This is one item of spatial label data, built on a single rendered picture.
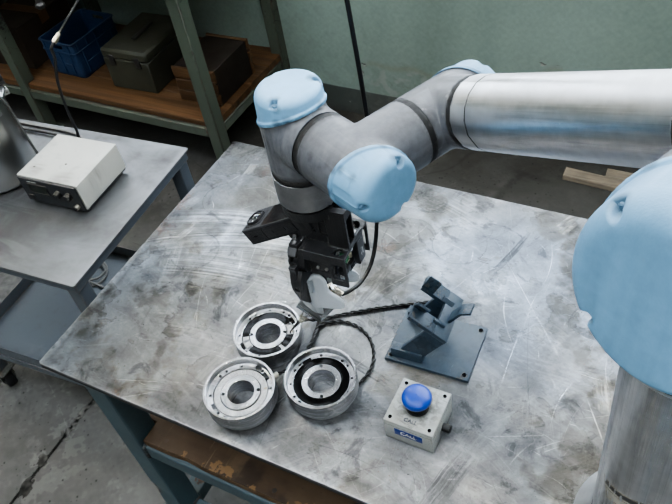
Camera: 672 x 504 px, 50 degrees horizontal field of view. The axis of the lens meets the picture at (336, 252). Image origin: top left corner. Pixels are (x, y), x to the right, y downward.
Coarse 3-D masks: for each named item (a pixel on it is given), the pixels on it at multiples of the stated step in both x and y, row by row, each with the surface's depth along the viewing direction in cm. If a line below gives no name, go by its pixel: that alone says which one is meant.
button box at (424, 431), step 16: (400, 400) 97; (432, 400) 96; (448, 400) 96; (384, 416) 96; (400, 416) 95; (416, 416) 95; (432, 416) 95; (448, 416) 98; (400, 432) 96; (416, 432) 94; (432, 432) 93; (448, 432) 96; (432, 448) 95
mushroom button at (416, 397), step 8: (416, 384) 95; (408, 392) 94; (416, 392) 94; (424, 392) 94; (408, 400) 94; (416, 400) 93; (424, 400) 93; (408, 408) 93; (416, 408) 93; (424, 408) 93
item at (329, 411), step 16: (304, 352) 105; (320, 352) 106; (336, 352) 105; (288, 368) 104; (320, 368) 104; (352, 368) 103; (288, 384) 103; (304, 384) 103; (336, 384) 102; (352, 384) 100; (352, 400) 101; (320, 416) 100
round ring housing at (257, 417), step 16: (224, 368) 106; (240, 368) 106; (208, 384) 104; (240, 384) 105; (256, 384) 104; (272, 384) 102; (208, 400) 103; (224, 400) 103; (256, 400) 102; (272, 400) 101; (224, 416) 101; (256, 416) 100
